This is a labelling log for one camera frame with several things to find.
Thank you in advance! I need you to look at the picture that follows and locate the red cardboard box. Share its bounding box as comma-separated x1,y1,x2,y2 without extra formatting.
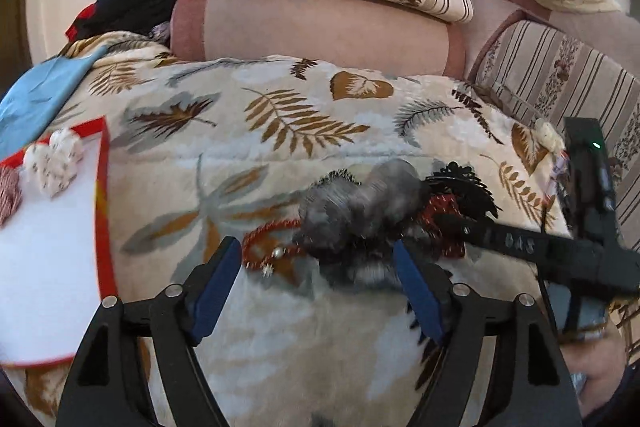
0,117,118,368

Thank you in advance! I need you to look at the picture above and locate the light blue cloth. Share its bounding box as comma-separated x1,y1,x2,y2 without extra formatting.
0,47,108,160

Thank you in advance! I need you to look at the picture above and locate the pink sofa armrest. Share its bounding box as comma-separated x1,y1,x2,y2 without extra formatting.
470,0,640,72

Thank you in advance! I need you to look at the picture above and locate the red beaded hair accessory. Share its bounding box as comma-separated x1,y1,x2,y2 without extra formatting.
425,194,467,259

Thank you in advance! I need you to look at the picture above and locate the grey fuzzy scrunchie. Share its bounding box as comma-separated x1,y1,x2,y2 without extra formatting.
292,159,431,260

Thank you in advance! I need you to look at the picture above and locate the person's right hand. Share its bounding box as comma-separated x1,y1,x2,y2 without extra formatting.
562,322,631,415

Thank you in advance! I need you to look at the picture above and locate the black lace hair accessory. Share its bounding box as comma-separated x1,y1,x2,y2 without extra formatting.
425,162,502,219

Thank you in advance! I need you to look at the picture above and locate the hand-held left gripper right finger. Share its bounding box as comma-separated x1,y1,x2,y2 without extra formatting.
391,239,583,427

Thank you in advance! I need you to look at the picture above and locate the red clothing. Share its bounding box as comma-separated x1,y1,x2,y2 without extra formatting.
65,4,98,40

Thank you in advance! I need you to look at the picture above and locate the white floral scrunchie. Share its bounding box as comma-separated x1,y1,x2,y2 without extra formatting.
50,129,84,172
22,142,76,198

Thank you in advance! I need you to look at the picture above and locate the red patterned scrunchie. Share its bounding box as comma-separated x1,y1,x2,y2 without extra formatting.
0,167,23,226

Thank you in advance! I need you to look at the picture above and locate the striped floral sofa cushion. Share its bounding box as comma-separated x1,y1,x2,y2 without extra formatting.
472,19,640,253

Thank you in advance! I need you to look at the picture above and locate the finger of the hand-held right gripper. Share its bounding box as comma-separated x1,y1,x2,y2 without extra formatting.
427,207,498,255

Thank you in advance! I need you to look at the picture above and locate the red cord bracelet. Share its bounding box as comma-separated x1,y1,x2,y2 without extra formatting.
242,217,307,279

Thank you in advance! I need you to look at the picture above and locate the leaf print blanket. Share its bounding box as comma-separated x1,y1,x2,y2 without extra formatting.
20,29,640,427

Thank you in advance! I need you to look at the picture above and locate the black clothing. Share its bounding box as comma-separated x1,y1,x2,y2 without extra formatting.
75,0,188,42

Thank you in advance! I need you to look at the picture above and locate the small white fabric item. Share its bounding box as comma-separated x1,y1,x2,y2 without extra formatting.
535,119,566,152

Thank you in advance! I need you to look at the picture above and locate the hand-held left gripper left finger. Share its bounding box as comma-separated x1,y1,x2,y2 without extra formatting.
55,236,243,427

